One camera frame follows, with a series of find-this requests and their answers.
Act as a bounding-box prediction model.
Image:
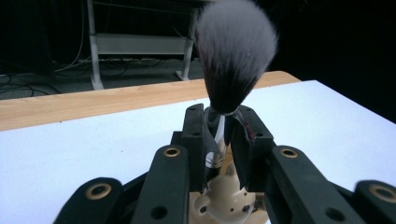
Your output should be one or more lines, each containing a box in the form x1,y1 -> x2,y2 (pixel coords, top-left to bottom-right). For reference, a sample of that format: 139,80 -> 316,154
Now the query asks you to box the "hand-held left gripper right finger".
223,105 -> 276,192

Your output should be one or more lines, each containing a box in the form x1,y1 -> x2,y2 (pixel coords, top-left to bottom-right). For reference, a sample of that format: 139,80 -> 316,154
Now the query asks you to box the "white board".
0,79 -> 396,224

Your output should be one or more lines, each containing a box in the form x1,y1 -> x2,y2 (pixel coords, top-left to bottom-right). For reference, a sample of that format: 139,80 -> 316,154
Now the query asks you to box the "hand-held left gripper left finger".
181,103 -> 220,193

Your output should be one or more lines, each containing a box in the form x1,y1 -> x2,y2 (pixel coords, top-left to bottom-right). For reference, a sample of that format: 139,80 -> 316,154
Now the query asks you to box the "bundle of floor cables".
0,55 -> 166,97

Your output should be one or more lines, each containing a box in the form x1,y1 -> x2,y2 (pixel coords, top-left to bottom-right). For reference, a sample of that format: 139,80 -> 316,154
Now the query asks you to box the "grey metal frame stand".
86,0 -> 206,91

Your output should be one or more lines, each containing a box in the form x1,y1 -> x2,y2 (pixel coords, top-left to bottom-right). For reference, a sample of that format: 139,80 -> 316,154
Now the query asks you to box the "wooden table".
0,70 -> 302,133

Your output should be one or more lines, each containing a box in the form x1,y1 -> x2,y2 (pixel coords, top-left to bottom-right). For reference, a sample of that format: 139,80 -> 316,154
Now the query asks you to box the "large black makeup brush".
194,0 -> 279,171

